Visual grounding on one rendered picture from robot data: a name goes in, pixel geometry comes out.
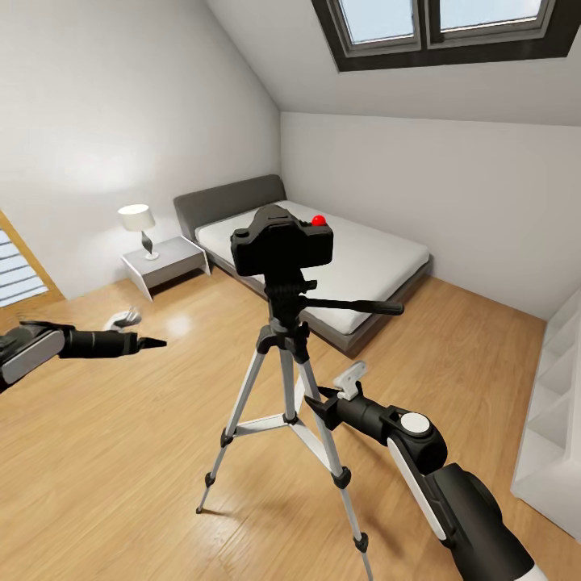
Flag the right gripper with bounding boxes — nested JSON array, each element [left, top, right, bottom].
[[304, 380, 377, 433]]

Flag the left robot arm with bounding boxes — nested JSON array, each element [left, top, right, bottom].
[[0, 311, 165, 395]]

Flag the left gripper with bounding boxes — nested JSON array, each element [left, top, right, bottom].
[[85, 330, 165, 359]]

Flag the camera tripod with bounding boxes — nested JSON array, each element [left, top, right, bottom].
[[196, 268, 404, 581]]

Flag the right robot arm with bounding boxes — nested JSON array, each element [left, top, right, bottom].
[[304, 360, 549, 581]]

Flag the digital camera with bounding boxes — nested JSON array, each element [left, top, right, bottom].
[[230, 204, 333, 277]]

